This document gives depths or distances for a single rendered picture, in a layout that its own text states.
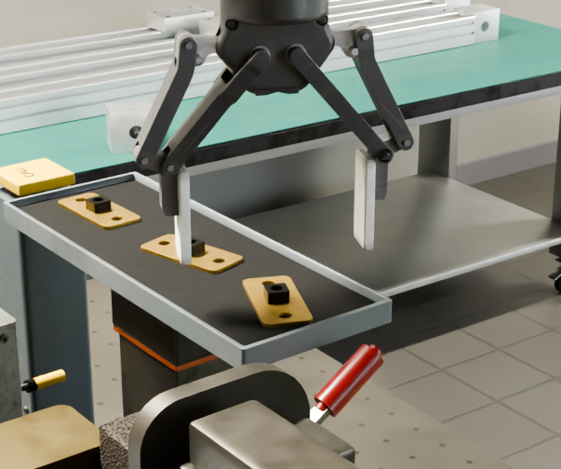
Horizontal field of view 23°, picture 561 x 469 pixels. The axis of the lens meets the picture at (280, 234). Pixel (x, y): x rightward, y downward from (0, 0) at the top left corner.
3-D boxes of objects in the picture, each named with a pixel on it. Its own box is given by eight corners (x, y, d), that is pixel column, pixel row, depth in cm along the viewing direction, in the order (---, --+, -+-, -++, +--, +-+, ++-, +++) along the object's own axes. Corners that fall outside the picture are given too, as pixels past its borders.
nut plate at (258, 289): (241, 282, 105) (241, 268, 105) (288, 278, 106) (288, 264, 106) (263, 328, 98) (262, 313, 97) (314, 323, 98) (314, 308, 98)
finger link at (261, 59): (276, 60, 93) (260, 46, 92) (172, 182, 95) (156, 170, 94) (264, 46, 96) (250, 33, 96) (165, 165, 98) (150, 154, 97)
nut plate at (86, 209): (56, 204, 122) (55, 191, 121) (92, 194, 124) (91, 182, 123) (105, 230, 116) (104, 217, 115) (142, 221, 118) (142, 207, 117)
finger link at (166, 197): (177, 148, 95) (134, 151, 94) (179, 215, 97) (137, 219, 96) (174, 141, 96) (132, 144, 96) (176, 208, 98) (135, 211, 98)
